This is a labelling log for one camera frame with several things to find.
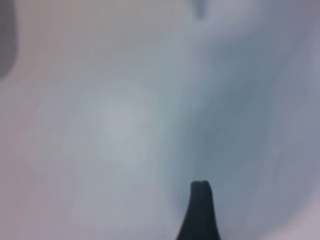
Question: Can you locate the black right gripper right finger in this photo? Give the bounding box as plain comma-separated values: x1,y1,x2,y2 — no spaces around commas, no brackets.
198,180,223,240

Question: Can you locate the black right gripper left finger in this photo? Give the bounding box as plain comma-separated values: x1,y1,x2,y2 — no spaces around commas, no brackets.
174,180,205,240

